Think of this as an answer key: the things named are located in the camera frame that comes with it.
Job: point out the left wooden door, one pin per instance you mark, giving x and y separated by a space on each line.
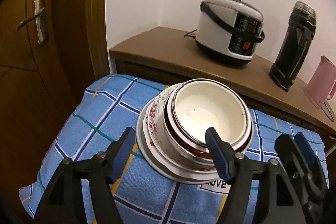
42 83

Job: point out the white black rice cooker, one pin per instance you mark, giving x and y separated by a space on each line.
229 31

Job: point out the pink floral rim plate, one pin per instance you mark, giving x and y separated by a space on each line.
158 136

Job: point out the stainless steel bowl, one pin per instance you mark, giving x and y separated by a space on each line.
197 155

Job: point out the blue checked tablecloth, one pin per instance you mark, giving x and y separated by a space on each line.
142 195

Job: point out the black thermos flask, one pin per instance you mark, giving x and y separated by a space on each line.
296 44

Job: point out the left silver door handle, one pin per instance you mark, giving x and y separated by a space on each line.
40 21

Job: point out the pink plastic bowl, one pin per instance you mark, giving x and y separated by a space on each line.
170 118

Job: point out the brown wooden sideboard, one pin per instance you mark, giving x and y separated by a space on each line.
167 56

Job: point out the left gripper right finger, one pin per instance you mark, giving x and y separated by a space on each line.
277 201

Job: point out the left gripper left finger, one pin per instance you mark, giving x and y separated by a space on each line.
62 200

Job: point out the pink electric kettle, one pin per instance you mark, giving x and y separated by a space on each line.
321 86

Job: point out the plain white plate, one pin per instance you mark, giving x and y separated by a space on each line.
162 156

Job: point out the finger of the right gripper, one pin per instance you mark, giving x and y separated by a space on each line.
304 147
290 156

